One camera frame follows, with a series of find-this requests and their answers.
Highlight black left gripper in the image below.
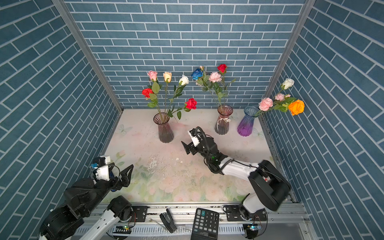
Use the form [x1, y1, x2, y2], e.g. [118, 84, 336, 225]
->
[82, 161, 135, 217]

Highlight dark smoky glass vase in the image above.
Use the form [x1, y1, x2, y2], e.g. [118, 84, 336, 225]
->
[154, 113, 174, 143]

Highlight pink glass vase with twine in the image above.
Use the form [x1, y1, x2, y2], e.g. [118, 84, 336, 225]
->
[215, 105, 233, 135]

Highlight purple blue ribbed glass vase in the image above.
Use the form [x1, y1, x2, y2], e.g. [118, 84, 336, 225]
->
[237, 106, 259, 137]

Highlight white rose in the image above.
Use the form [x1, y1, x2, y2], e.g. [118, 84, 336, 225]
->
[281, 78, 295, 91]
[166, 75, 190, 120]

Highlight large pink rose spray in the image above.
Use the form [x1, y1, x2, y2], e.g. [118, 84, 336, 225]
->
[195, 66, 236, 106]

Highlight peach rose stem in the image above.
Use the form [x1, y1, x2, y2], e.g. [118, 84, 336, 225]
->
[163, 72, 172, 115]

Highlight blue rose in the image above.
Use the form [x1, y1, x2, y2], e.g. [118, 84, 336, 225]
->
[191, 68, 203, 80]

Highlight pink rose single stem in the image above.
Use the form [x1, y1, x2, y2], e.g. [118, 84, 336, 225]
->
[147, 71, 164, 121]

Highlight small red rose stem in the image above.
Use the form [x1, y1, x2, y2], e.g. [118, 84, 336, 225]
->
[217, 64, 227, 74]

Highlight orange rose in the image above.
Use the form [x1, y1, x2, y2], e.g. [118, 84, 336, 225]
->
[276, 97, 305, 116]

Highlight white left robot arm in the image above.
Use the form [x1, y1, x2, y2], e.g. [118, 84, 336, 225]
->
[38, 165, 134, 240]

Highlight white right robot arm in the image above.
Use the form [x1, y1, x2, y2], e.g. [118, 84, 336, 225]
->
[182, 137, 292, 221]

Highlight black stapler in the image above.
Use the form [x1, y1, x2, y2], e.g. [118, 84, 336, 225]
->
[160, 209, 177, 233]

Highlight black calculator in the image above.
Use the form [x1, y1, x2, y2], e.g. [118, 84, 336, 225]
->
[191, 208, 220, 240]

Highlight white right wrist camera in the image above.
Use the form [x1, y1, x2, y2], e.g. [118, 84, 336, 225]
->
[189, 129, 200, 147]

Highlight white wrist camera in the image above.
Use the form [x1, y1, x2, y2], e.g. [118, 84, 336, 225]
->
[90, 155, 112, 181]
[189, 129, 200, 147]

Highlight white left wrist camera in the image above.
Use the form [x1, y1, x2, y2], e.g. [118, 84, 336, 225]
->
[90, 155, 112, 181]

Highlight black corrugated cable conduit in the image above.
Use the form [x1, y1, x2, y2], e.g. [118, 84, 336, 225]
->
[193, 126, 235, 175]

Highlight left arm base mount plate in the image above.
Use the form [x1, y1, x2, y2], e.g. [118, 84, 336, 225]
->
[131, 206, 149, 223]

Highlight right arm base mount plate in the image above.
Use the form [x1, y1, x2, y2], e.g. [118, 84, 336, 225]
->
[223, 205, 268, 222]

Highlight aluminium front rail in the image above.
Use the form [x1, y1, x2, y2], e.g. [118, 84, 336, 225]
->
[132, 201, 310, 225]

